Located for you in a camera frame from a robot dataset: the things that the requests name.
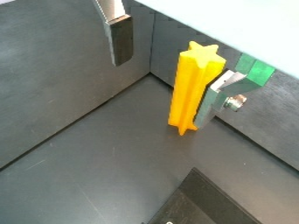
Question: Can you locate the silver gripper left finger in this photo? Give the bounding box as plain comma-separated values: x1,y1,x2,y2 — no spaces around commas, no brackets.
92,0,133,67

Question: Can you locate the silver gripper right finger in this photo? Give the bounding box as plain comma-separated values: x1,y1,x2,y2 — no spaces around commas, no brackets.
193,53,276,129

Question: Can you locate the yellow star prism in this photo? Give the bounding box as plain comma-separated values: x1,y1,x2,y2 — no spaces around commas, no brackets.
168,41,227,135

